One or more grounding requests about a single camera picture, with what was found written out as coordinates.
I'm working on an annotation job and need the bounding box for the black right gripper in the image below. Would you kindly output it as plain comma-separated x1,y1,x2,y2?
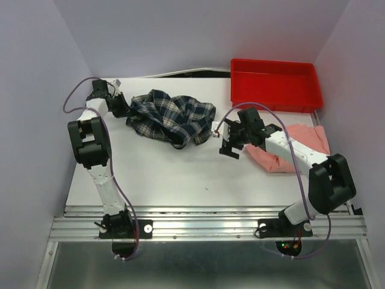
218,120,251,159

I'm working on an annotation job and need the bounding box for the navy plaid skirt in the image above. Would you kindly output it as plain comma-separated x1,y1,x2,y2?
126,89,216,150

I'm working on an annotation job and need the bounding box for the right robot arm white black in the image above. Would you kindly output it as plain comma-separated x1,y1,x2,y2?
212,102,357,235

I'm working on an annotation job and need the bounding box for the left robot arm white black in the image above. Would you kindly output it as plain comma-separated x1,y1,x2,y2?
63,77,134,237

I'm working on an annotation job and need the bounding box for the pink folded skirt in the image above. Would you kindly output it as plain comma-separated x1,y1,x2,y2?
245,123,330,173

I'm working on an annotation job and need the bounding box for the red plastic bin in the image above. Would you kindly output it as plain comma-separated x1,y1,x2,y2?
230,58,323,113

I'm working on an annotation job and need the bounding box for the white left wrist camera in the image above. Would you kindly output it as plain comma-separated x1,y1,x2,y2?
111,79,121,90

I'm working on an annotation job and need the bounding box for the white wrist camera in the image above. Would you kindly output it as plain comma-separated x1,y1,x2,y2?
111,79,121,90
211,121,229,141

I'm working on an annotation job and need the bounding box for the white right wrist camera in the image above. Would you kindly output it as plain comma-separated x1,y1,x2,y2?
211,121,229,141

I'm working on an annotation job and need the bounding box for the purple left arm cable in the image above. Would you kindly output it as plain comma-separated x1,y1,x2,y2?
61,76,141,262

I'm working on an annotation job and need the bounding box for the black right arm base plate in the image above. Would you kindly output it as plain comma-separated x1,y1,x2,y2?
254,218,313,258

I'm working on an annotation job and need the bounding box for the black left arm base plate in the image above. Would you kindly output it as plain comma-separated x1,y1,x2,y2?
94,218,154,253

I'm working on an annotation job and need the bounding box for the aluminium rail frame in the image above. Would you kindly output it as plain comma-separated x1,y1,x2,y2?
35,111,374,289

